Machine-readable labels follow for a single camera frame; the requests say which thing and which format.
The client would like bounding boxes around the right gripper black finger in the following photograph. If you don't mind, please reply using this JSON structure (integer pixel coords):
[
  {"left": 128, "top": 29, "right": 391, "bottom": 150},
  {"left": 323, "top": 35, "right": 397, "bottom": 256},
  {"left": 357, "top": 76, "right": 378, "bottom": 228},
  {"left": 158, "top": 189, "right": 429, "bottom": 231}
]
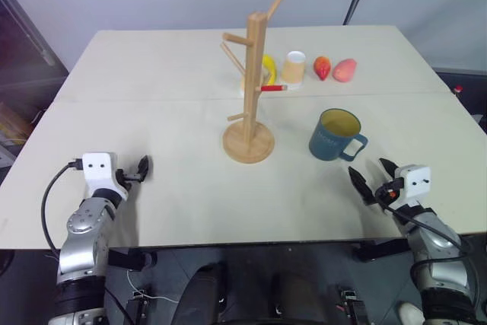
[
  {"left": 348, "top": 166, "right": 378, "bottom": 206},
  {"left": 378, "top": 157, "right": 399, "bottom": 182}
]

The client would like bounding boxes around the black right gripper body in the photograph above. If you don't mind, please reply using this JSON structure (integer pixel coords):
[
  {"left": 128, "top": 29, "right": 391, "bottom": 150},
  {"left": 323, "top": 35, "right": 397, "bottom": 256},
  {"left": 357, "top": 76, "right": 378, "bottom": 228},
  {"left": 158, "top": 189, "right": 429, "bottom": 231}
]
[{"left": 374, "top": 178, "right": 404, "bottom": 209}]

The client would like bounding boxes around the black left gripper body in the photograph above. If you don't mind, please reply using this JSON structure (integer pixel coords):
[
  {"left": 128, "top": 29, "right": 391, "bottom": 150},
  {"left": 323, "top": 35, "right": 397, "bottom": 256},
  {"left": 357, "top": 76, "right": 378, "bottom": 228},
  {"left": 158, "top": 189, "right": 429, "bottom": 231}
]
[{"left": 116, "top": 167, "right": 143, "bottom": 191}]

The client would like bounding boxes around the wooden mug tree stand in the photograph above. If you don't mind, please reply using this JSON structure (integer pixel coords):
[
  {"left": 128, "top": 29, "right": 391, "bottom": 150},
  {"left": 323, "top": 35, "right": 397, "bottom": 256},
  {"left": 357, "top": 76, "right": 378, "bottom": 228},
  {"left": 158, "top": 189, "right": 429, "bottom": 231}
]
[{"left": 219, "top": 0, "right": 289, "bottom": 165}]

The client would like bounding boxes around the brown paper cup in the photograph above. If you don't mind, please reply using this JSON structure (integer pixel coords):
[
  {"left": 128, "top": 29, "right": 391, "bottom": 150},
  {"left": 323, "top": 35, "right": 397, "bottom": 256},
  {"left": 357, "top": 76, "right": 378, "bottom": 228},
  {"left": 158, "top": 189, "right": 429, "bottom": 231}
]
[{"left": 280, "top": 50, "right": 307, "bottom": 91}]

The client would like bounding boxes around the blue mug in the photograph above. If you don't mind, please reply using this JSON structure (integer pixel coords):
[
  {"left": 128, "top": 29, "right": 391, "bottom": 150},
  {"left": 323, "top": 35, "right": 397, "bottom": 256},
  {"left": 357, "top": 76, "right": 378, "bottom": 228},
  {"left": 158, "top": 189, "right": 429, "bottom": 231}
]
[{"left": 308, "top": 108, "right": 369, "bottom": 163}]

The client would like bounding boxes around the pink toy peach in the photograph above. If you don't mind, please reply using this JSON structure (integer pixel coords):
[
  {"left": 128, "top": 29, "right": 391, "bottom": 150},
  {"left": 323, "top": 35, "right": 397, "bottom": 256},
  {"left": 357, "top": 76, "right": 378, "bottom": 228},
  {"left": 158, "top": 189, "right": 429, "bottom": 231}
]
[{"left": 333, "top": 58, "right": 359, "bottom": 84}]

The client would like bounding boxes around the red orange toy fruit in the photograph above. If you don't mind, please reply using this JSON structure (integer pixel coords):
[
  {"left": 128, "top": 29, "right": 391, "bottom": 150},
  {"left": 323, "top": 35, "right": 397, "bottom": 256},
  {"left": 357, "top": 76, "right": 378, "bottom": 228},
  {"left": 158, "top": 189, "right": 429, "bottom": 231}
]
[{"left": 313, "top": 56, "right": 333, "bottom": 82}]

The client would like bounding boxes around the white shoe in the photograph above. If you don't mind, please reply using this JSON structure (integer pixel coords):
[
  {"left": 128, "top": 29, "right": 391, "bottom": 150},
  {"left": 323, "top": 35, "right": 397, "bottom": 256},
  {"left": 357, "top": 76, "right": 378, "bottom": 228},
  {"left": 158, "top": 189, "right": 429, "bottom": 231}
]
[{"left": 396, "top": 301, "right": 426, "bottom": 325}]

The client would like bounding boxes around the dark rounded shape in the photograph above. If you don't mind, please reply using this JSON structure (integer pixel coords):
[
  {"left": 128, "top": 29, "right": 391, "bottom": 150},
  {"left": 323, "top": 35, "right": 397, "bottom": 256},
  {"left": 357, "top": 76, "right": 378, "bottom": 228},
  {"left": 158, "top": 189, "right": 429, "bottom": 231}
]
[{"left": 177, "top": 262, "right": 226, "bottom": 325}]

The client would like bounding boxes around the dark cabinet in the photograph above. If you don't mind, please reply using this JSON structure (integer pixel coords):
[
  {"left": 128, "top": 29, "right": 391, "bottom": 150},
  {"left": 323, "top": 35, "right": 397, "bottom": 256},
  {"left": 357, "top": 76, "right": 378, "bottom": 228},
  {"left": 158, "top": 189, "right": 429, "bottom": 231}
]
[{"left": 0, "top": 0, "right": 70, "bottom": 168}]

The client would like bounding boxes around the yellow banana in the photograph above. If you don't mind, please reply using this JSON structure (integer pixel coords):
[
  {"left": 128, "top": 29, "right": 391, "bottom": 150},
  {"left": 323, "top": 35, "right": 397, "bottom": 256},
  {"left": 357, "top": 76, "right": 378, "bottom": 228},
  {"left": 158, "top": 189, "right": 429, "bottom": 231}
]
[{"left": 262, "top": 54, "right": 279, "bottom": 87}]

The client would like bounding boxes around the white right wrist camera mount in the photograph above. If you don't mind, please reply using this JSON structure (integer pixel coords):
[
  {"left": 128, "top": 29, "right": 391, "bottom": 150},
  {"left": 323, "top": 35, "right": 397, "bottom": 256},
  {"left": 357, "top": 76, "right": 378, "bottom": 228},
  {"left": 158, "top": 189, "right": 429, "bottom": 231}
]
[{"left": 394, "top": 164, "right": 432, "bottom": 202}]

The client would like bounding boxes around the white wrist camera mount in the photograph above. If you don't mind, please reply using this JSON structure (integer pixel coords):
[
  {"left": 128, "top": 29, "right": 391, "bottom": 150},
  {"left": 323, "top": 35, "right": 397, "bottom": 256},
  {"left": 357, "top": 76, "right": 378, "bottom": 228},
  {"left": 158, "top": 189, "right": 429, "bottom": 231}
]
[
  {"left": 394, "top": 164, "right": 432, "bottom": 202},
  {"left": 81, "top": 152, "right": 129, "bottom": 200}
]

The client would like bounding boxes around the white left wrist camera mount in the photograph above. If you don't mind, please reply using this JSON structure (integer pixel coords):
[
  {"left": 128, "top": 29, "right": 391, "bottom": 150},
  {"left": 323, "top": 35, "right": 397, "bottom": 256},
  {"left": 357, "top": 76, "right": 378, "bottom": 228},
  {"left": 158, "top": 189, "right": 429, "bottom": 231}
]
[{"left": 81, "top": 152, "right": 129, "bottom": 200}]

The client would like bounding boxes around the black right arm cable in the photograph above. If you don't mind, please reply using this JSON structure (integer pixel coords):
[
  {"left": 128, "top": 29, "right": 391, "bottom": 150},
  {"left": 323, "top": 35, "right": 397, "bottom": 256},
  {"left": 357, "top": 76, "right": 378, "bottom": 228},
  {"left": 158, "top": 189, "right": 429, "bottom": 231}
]
[{"left": 375, "top": 186, "right": 477, "bottom": 303}]

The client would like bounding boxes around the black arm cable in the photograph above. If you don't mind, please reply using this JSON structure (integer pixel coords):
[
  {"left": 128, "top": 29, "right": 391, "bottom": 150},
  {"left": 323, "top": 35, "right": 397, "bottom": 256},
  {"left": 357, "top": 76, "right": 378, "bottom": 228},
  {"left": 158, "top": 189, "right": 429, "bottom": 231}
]
[
  {"left": 40, "top": 157, "right": 84, "bottom": 253},
  {"left": 375, "top": 186, "right": 477, "bottom": 303}
]

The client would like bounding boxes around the black table frame bracket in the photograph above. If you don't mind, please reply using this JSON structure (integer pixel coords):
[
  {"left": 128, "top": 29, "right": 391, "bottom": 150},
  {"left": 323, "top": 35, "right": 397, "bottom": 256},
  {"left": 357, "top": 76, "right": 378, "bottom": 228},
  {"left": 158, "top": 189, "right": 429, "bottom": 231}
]
[
  {"left": 352, "top": 238, "right": 412, "bottom": 264},
  {"left": 107, "top": 247, "right": 158, "bottom": 272}
]

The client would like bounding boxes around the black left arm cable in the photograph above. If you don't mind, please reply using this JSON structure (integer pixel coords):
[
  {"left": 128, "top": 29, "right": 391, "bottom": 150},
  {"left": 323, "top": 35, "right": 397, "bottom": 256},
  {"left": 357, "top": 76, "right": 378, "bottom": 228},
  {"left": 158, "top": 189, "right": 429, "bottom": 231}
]
[{"left": 40, "top": 157, "right": 84, "bottom": 253}]

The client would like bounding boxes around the thin white cable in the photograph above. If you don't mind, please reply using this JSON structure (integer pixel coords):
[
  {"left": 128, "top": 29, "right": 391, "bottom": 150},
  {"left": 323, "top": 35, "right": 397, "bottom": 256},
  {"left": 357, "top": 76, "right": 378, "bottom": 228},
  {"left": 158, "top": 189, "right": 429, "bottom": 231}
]
[{"left": 126, "top": 269, "right": 180, "bottom": 302}]

